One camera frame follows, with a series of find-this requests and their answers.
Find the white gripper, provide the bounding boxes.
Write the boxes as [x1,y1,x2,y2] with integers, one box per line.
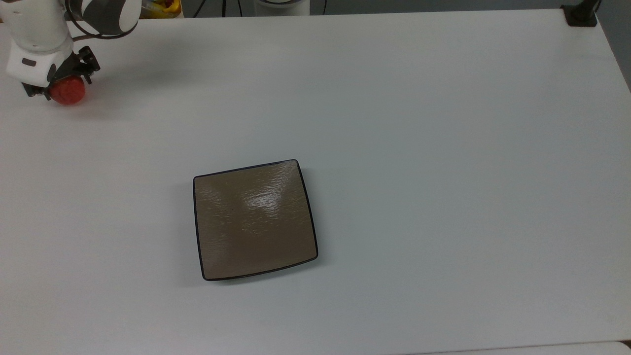
[6,42,101,101]

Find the red apple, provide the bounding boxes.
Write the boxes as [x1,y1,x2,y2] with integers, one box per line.
[49,75,86,106]

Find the square brown ceramic plate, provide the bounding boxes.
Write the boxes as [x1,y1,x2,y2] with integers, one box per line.
[193,159,319,282]

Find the yellow toy object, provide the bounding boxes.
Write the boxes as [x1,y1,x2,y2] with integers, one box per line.
[140,0,184,20]

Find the black table clamp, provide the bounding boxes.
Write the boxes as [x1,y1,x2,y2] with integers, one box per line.
[561,0,602,28]

